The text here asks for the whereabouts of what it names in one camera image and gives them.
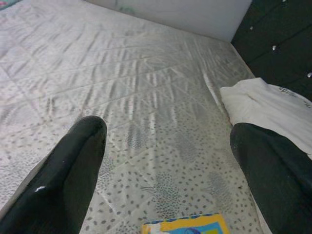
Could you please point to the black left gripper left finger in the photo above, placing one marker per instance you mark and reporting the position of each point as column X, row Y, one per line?
column 61, row 175

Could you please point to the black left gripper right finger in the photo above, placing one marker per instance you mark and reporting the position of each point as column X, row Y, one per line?
column 275, row 175

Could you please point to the dark tufted headboard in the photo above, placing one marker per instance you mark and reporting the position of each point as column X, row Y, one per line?
column 280, row 41

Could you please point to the white printed pillow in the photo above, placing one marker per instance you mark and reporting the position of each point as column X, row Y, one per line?
column 268, row 107

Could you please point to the yellow-edged children's book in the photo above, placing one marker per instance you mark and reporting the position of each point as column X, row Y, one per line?
column 187, row 225

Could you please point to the teal blanket with coloured shapes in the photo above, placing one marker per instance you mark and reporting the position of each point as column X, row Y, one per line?
column 6, row 3

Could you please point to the grey quilted mattress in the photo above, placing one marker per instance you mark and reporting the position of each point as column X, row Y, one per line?
column 136, row 97

